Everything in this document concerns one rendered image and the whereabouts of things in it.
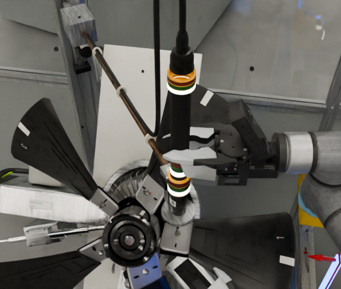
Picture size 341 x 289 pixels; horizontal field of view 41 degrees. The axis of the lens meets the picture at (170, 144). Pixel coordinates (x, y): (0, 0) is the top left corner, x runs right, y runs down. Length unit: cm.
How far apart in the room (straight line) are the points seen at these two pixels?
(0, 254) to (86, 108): 115
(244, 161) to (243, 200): 129
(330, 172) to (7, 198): 79
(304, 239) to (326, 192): 59
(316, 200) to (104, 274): 68
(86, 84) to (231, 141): 83
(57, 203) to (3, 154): 105
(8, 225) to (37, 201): 140
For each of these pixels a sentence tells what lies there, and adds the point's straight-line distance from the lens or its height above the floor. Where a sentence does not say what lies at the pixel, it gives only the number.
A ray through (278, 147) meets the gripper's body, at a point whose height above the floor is 148.
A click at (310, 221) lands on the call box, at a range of 132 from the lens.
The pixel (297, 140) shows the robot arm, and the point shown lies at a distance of 81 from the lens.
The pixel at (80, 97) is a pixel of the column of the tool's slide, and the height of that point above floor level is 104.
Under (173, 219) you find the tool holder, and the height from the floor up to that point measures 129.
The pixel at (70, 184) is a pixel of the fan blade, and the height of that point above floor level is 123.
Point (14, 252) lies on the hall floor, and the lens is 250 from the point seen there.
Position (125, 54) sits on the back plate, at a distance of 123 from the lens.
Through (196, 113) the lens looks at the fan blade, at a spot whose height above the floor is 139.
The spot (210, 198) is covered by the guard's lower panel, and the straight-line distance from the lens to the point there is 208.
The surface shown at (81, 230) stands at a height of 111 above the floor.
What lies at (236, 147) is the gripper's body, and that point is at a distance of 79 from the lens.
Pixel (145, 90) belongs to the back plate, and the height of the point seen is 128.
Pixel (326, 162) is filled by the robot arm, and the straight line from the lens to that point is 83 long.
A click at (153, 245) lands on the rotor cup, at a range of 98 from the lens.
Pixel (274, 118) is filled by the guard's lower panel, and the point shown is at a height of 92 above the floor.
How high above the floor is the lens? 206
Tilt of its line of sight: 47 degrees down
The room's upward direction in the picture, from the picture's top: straight up
